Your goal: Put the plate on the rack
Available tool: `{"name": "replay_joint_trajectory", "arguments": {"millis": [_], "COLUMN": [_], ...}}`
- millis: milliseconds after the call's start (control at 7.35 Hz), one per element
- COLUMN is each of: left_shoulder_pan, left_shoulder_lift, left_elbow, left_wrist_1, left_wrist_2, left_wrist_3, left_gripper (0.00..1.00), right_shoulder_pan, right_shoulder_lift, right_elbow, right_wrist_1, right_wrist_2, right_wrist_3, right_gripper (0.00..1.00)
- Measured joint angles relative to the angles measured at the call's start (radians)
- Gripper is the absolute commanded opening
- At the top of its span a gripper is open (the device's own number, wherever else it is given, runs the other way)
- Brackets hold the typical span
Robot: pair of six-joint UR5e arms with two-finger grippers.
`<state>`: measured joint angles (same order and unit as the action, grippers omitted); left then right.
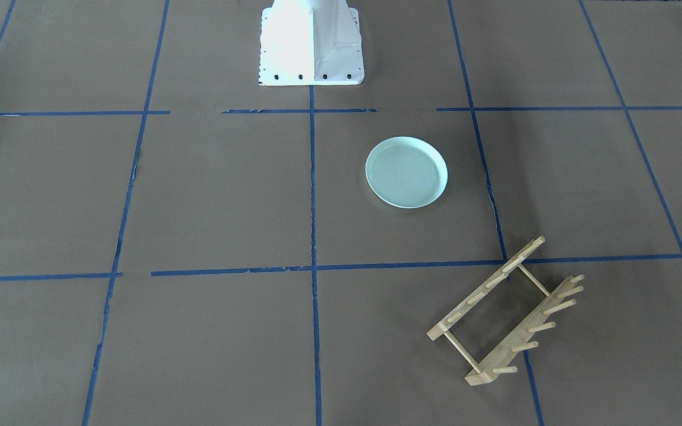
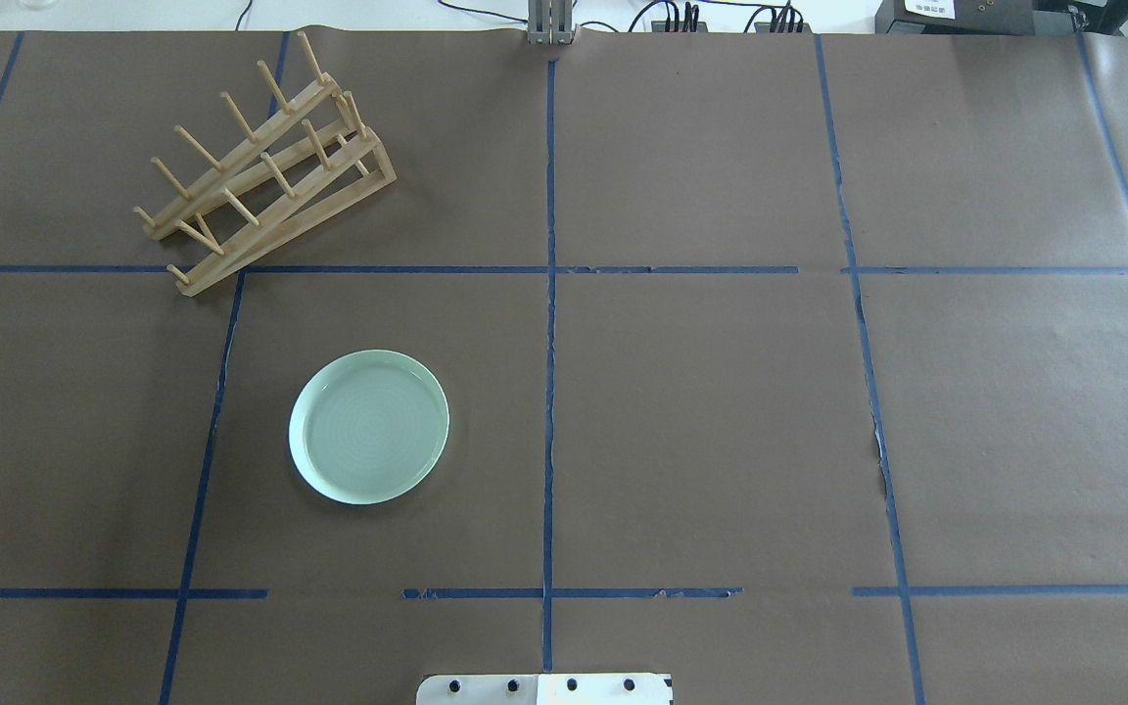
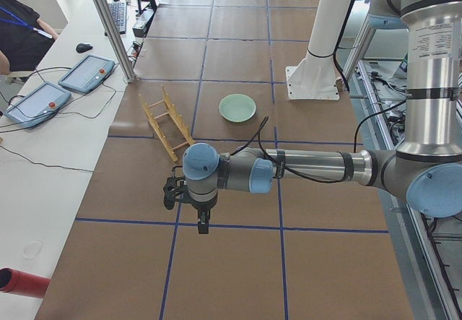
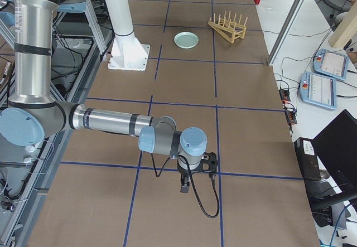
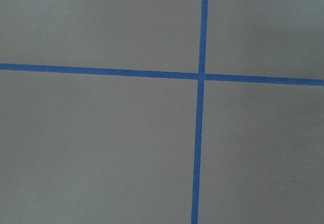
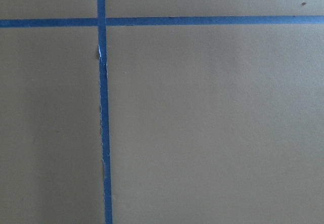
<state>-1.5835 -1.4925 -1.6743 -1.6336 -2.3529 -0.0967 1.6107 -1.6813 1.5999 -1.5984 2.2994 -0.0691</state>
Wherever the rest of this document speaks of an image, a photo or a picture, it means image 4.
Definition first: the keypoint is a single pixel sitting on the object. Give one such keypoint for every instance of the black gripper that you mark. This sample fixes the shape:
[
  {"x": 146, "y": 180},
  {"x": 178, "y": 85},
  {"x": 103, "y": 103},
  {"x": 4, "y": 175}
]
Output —
[{"x": 184, "y": 172}]

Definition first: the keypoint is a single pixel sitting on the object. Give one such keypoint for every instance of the light green plate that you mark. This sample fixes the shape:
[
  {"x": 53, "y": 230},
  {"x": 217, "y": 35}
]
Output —
[{"x": 186, "y": 40}]

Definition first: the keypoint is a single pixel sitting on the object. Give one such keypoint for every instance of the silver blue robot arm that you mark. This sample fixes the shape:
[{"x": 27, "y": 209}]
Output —
[{"x": 33, "y": 114}]

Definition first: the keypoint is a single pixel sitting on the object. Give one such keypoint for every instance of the wooden plate rack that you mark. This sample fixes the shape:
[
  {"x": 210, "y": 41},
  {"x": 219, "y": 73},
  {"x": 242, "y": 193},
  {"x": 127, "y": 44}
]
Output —
[{"x": 229, "y": 28}]

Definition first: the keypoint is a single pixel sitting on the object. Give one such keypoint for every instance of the black orange connector box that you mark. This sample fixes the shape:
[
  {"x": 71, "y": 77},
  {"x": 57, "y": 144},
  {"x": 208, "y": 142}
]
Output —
[
  {"x": 285, "y": 95},
  {"x": 291, "y": 117}
]

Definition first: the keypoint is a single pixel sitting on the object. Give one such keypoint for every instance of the near teach pendant tablet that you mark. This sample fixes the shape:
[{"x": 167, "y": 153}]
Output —
[{"x": 318, "y": 90}]

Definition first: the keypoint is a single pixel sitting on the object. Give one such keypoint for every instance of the teach pendant tablet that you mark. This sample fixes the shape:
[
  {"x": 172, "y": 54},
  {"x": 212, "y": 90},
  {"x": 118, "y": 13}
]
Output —
[
  {"x": 318, "y": 90},
  {"x": 331, "y": 64}
]

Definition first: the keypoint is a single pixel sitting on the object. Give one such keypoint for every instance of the far teach pendant tablet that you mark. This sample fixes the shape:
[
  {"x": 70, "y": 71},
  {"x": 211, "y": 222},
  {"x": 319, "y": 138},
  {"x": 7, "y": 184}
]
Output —
[{"x": 331, "y": 64}]

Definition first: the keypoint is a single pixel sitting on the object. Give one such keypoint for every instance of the wooden beam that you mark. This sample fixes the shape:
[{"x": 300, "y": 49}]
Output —
[{"x": 345, "y": 30}]

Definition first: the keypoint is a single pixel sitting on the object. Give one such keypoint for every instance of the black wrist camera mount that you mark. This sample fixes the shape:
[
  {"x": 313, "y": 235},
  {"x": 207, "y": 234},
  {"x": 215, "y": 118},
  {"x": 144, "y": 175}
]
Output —
[{"x": 209, "y": 163}]

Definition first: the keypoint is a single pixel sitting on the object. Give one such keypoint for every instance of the aluminium side frame rail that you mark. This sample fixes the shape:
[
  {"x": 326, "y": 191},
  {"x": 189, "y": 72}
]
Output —
[{"x": 26, "y": 177}]

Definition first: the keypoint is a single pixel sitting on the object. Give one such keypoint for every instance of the aluminium frame post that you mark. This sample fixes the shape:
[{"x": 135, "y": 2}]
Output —
[{"x": 293, "y": 13}]

